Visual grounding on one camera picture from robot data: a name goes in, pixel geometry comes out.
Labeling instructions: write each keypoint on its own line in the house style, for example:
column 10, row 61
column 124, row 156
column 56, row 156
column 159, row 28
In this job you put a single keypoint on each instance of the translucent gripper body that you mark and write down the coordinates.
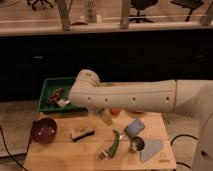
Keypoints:
column 103, row 115

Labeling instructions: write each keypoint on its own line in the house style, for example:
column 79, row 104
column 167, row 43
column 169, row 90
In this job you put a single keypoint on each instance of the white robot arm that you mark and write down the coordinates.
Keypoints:
column 188, row 97

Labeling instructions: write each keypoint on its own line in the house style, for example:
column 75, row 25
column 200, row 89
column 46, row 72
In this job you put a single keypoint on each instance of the small orange fruit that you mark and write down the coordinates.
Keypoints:
column 115, row 112

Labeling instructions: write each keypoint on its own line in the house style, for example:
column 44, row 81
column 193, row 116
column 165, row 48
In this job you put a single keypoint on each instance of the blue sponge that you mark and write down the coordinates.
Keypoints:
column 134, row 128

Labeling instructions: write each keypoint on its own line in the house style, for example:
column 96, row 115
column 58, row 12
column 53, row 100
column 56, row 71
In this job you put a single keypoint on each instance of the small metal cup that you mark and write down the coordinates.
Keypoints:
column 137, row 144

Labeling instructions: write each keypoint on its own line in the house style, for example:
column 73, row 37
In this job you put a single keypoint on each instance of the blue grey cloth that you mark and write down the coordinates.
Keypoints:
column 151, row 148

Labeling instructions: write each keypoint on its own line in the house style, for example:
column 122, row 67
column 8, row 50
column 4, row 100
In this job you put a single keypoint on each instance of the green plastic tray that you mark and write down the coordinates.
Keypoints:
column 53, row 90

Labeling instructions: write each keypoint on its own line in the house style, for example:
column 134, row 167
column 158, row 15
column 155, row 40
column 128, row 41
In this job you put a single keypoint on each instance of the dark red bowl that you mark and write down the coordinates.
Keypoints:
column 44, row 130

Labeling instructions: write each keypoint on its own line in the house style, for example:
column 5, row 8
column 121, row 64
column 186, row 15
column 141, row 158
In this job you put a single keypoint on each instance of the black office chair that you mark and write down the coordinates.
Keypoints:
column 141, row 5

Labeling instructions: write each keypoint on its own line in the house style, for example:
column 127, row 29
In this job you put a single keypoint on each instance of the green handled peeler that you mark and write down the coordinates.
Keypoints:
column 111, row 151

